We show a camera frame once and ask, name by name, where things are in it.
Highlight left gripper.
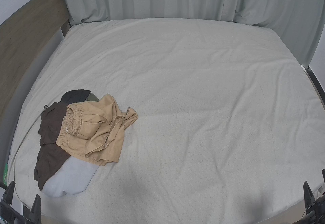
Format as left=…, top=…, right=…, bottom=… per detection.
left=0, top=181, right=42, bottom=224

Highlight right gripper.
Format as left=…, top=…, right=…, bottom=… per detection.
left=303, top=168, right=325, bottom=219

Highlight beige shorts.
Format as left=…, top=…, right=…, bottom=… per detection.
left=55, top=93, right=139, bottom=167

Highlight bed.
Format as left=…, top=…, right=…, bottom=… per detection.
left=0, top=0, right=325, bottom=224

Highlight white garment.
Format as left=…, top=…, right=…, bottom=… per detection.
left=43, top=157, right=99, bottom=198

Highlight brown garment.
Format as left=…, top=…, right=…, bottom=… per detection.
left=34, top=102, right=71, bottom=191

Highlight black garment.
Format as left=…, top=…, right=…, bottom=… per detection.
left=61, top=89, right=91, bottom=105

